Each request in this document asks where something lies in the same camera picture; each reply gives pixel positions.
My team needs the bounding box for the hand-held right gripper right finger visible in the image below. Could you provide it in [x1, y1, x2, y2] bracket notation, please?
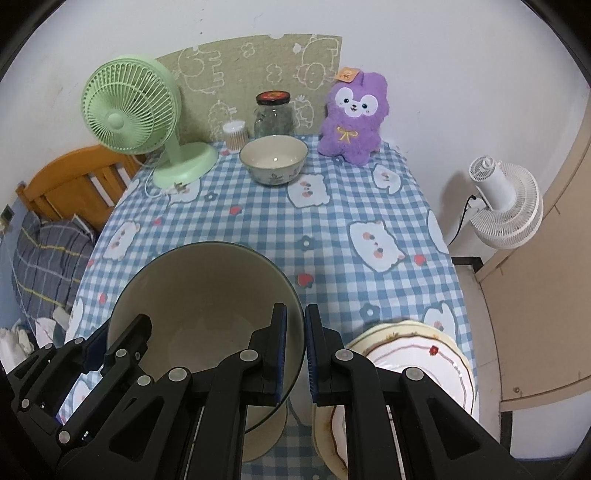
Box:
[305, 304, 522, 480]

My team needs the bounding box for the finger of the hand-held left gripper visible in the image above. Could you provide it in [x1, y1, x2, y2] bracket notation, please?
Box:
[105, 315, 152, 370]
[83, 330, 109, 372]

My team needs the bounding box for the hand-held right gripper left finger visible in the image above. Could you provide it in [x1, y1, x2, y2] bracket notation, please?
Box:
[58, 303, 288, 480]

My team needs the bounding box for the blue floral ceramic bowl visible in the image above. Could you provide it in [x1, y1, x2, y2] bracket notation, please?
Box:
[239, 135, 308, 186]
[105, 241, 306, 462]

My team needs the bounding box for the white plate with red pattern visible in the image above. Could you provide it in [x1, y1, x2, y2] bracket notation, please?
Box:
[330, 330, 474, 467]

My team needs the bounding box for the round yellow floral plate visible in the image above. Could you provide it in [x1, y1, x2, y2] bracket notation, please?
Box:
[311, 319, 476, 476]

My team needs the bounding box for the white crumpled cloth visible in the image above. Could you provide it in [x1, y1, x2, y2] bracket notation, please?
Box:
[0, 316, 70, 365]

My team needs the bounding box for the blue checkered tablecloth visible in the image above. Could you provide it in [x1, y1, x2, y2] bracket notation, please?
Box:
[65, 136, 476, 480]

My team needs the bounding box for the wooden chair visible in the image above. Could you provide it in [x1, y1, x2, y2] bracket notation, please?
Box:
[16, 144, 146, 232]

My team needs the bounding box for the cotton swab container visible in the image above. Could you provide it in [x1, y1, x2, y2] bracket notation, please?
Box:
[222, 119, 249, 154]

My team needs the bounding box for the purple plush toy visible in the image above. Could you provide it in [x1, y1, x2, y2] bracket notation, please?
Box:
[317, 67, 389, 166]

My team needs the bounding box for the green desk fan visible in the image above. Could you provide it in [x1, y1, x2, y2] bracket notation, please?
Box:
[82, 55, 219, 190]

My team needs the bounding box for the glass jar with dark lid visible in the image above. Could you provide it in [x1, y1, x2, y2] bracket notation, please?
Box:
[253, 91, 296, 138]

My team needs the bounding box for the beige door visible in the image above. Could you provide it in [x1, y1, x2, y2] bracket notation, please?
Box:
[475, 92, 591, 411]

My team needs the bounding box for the white standing fan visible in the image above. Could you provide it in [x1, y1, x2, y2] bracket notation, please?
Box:
[450, 156, 544, 252]

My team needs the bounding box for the white fan power cable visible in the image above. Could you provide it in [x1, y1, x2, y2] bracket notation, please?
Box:
[131, 152, 190, 195]

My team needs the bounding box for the black fan cable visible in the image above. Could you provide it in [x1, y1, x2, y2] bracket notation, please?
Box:
[445, 194, 483, 245]

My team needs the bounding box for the green printed wall mat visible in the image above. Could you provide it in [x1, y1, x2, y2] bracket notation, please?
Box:
[154, 33, 343, 141]

